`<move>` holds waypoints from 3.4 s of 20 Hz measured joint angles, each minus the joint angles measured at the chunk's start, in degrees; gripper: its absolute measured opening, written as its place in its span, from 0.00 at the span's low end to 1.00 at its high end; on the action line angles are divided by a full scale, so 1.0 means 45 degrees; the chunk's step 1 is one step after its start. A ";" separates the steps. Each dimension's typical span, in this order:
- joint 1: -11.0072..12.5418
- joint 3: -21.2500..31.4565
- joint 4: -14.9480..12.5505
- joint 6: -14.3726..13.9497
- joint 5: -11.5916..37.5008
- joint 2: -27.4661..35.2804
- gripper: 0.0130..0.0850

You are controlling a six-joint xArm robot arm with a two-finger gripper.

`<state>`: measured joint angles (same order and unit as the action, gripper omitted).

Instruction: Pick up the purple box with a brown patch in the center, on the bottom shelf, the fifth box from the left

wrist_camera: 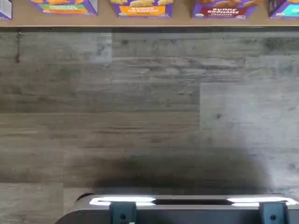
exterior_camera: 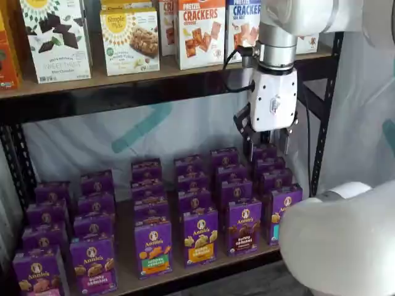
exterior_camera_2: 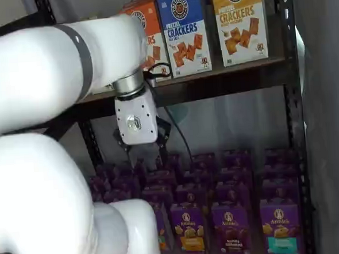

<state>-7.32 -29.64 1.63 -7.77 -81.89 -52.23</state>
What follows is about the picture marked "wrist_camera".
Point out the purple box brown patch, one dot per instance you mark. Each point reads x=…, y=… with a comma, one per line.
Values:
x=222, y=11

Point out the purple box magenta patch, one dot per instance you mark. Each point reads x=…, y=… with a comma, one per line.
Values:
x=5, y=9

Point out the purple box green patch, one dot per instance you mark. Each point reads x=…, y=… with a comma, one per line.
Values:
x=63, y=8

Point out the purple box teal patch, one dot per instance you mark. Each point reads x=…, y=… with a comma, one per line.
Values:
x=285, y=9

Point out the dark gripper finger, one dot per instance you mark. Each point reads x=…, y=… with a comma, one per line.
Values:
x=122, y=214
x=273, y=215

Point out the wooden shelf board with purple boxes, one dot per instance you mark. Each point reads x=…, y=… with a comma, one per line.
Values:
x=163, y=22

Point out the purple box orange patch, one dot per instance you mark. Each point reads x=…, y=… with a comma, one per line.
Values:
x=140, y=10

